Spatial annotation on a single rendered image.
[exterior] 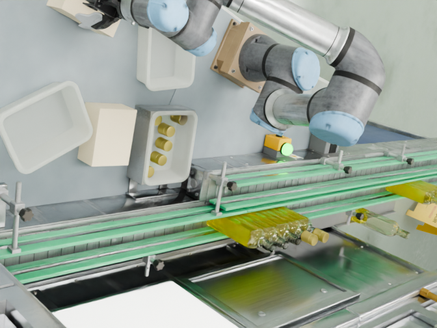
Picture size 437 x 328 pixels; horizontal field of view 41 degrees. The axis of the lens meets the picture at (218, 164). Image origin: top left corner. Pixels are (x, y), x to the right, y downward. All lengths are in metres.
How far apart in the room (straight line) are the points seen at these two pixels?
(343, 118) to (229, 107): 0.73
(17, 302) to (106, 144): 0.82
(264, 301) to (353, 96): 0.67
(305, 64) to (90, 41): 0.61
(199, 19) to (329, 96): 0.33
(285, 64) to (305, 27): 0.41
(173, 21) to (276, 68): 0.59
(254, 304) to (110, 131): 0.62
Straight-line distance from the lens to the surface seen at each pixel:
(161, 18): 1.21
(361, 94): 1.34
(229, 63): 1.84
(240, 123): 2.05
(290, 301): 1.74
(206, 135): 1.95
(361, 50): 1.36
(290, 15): 1.34
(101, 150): 1.61
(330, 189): 2.22
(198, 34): 1.30
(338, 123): 1.32
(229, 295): 1.70
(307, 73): 1.74
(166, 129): 1.75
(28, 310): 0.85
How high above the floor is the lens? 2.12
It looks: 42 degrees down
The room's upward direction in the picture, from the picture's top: 114 degrees clockwise
